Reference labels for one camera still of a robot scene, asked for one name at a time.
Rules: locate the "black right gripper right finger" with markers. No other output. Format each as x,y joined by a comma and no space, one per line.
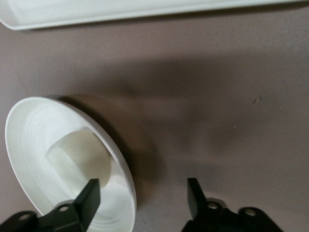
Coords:
200,205

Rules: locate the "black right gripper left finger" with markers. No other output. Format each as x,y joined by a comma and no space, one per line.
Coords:
82,207

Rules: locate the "round cream plate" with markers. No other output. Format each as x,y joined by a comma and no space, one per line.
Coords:
36,149

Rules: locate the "pale steamed bun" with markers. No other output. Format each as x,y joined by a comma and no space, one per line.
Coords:
82,154

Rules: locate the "cream rabbit print tray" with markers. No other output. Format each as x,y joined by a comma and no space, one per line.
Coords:
96,12

